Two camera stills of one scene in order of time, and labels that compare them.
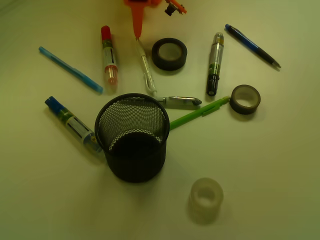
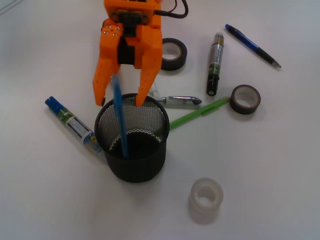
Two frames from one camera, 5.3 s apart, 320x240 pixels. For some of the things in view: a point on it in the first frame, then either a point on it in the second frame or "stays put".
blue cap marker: (74, 124) stays put
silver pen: (182, 100) stays put
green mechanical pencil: (202, 111) stays put
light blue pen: (68, 69) → (121, 117)
